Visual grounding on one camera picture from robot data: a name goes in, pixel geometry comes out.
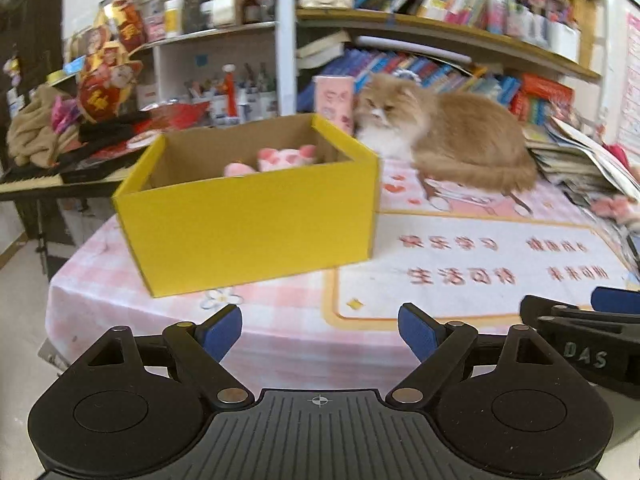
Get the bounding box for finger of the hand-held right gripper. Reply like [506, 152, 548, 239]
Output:
[520, 295, 640, 333]
[590, 286, 640, 317]

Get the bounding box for row of blue books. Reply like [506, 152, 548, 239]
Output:
[297, 47, 523, 111]

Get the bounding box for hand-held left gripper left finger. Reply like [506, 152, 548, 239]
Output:
[75, 304, 248, 406]

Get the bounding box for long black cloth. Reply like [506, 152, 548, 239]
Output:
[55, 110, 166, 171]

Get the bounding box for pink carton box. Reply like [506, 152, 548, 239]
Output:
[312, 75, 357, 136]

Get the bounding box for red and white figure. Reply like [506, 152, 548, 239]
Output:
[222, 64, 241, 118]

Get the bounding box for red paper figure decoration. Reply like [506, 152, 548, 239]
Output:
[75, 0, 146, 123]

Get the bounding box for white side shelf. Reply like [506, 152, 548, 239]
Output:
[135, 20, 281, 126]

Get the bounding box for beige blanket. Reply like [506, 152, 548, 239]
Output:
[7, 85, 81, 166]

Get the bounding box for white pen pot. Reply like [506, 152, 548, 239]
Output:
[545, 22, 583, 63]

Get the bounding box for wooden bookshelf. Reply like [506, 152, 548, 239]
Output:
[272, 0, 606, 116]

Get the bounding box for pink plush glove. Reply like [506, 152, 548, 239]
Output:
[592, 195, 640, 221]

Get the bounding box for printed white desk mat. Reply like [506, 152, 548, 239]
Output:
[322, 212, 636, 333]

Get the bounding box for black keyboard stand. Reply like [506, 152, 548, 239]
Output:
[30, 200, 57, 281]

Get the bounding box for pen holders with pens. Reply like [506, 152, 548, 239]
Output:
[185, 62, 278, 126]

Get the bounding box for red cloth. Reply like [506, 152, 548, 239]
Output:
[602, 142, 633, 166]

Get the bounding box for alphabet wall poster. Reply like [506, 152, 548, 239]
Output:
[615, 10, 640, 161]

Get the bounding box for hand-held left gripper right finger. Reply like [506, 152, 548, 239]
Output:
[390, 302, 566, 406]

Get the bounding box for stack of magazines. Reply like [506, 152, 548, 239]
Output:
[525, 115, 640, 196]

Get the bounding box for orange and white cat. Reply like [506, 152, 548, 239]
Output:
[354, 72, 541, 196]

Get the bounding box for white lying books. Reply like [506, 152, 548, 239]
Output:
[296, 30, 353, 68]

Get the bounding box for red thick dictionary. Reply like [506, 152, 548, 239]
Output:
[515, 74, 576, 121]

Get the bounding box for yellow cardboard box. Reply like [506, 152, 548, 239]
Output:
[111, 112, 383, 298]

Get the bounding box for pink checked tablecloth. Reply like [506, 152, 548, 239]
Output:
[47, 157, 640, 386]

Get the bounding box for white jar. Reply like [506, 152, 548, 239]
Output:
[164, 0, 185, 38]

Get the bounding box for black electric keyboard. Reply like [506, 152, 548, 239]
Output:
[0, 157, 146, 201]

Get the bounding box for dark wooden door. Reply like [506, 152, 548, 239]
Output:
[0, 0, 66, 126]

